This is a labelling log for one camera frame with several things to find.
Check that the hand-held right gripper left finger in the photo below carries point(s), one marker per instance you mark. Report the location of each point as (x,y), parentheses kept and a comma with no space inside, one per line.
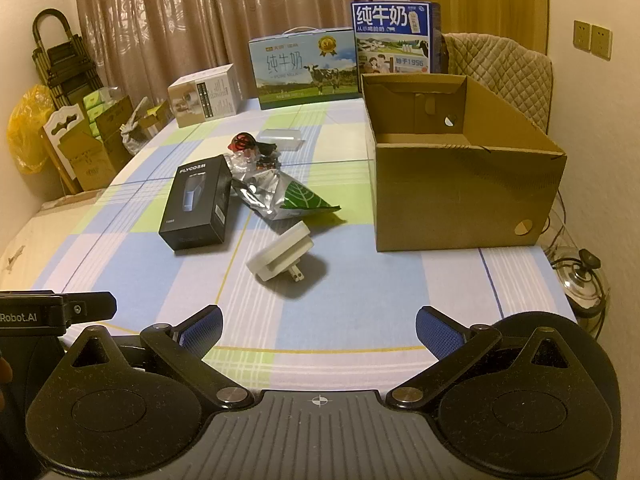
(200,332)

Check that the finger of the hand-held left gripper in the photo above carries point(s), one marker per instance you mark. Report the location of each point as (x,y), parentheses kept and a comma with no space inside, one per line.
(92,306)

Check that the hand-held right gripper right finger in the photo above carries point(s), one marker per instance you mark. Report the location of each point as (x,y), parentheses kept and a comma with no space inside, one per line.
(440,335)

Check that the white plug adapter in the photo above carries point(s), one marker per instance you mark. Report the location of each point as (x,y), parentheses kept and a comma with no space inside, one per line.
(280,252)

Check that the black shaver box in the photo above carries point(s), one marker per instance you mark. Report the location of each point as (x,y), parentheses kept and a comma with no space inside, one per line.
(197,205)

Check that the brown cardboard box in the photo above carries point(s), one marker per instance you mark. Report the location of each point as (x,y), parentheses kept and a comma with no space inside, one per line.
(460,195)

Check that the silver foil bag green leaf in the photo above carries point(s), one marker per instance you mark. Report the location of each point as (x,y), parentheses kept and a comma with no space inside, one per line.
(290,197)

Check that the person's left hand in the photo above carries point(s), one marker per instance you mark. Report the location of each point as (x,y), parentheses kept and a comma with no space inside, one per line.
(5,371)

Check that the plaid tablecloth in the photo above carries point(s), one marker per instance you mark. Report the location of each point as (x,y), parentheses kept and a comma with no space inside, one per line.
(360,290)

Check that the open carton with white flap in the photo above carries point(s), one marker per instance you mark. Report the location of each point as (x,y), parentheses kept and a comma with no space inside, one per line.
(82,160)

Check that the glass pot lid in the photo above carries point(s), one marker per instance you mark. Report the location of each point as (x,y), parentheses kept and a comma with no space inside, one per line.
(582,280)

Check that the clear crumpled plastic wrapper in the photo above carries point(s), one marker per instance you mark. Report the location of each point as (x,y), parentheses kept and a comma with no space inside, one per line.
(237,164)

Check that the grey plastic bag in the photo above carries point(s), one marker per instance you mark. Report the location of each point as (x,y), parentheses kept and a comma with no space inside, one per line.
(132,135)

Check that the brown floor carton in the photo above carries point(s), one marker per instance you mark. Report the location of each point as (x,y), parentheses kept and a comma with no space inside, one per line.
(114,125)

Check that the yellow plastic bag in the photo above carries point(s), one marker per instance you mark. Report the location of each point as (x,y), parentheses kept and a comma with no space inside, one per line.
(27,130)

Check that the small red toy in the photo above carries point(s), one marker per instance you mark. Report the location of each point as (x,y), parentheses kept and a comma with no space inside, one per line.
(241,140)

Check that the green tissue packs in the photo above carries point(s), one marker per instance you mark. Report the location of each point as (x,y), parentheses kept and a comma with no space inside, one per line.
(100,105)

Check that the clear plastic case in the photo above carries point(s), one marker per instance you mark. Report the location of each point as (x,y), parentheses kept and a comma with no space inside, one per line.
(281,139)

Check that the beige product box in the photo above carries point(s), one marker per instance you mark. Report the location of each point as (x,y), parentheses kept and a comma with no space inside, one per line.
(205,95)

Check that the folded black hand trolley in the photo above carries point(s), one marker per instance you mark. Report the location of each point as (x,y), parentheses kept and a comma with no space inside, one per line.
(60,60)

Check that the beige quilted chair cover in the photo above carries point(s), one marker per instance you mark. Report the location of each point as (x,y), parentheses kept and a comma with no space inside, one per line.
(505,75)

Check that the green cow milk carton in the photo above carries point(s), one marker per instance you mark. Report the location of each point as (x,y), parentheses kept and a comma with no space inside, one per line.
(305,67)

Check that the blue milk carton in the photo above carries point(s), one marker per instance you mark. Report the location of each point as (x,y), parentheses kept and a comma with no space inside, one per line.
(392,35)

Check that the brown patterned curtain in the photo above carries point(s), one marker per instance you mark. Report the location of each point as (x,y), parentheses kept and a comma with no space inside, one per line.
(200,15)

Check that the beige wall socket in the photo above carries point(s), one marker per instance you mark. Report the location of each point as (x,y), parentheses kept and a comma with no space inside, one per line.
(582,36)
(601,41)

